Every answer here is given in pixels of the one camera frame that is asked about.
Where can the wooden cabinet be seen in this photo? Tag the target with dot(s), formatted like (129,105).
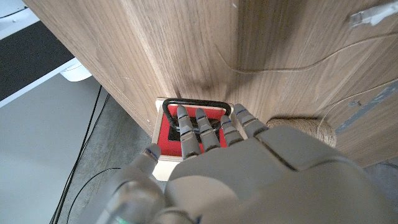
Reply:
(273,70)

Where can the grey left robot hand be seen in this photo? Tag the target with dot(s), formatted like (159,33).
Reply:
(264,180)

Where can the brown twine spool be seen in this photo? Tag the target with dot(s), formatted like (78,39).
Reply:
(311,127)

